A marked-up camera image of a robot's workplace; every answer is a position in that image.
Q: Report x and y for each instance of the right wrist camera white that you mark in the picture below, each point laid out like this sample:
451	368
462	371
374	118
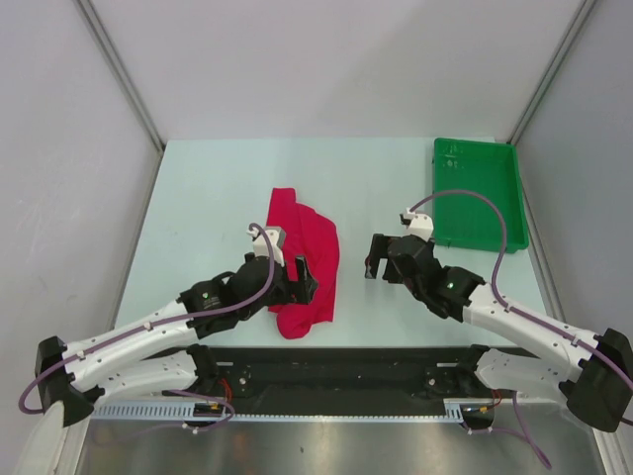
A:
416	224

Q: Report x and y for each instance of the aluminium corner post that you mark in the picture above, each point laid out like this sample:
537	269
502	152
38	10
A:
561	52
106	46

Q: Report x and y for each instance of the right aluminium corner post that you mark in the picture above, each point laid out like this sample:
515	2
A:
561	52

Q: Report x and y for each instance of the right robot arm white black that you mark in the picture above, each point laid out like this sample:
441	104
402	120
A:
588	372

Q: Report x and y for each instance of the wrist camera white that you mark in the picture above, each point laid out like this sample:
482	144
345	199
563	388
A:
416	224
268	242

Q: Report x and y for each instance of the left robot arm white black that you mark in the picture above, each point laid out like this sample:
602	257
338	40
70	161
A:
162	352

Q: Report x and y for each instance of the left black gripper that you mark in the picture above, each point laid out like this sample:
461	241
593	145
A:
297	291

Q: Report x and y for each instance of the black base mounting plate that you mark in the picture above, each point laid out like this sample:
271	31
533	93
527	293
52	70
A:
426	373

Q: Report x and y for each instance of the green plastic tray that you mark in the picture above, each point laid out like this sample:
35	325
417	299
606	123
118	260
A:
489	169

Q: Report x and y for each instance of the slotted cable duct grey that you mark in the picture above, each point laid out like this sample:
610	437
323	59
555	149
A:
190	411

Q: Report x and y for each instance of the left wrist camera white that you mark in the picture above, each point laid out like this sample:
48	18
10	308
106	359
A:
268	242

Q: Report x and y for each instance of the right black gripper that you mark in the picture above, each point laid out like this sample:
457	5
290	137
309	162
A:
378	250

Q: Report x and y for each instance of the left aluminium corner post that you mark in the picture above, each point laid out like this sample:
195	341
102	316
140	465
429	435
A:
106	46

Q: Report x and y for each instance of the red t-shirt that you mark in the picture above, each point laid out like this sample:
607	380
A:
313	236

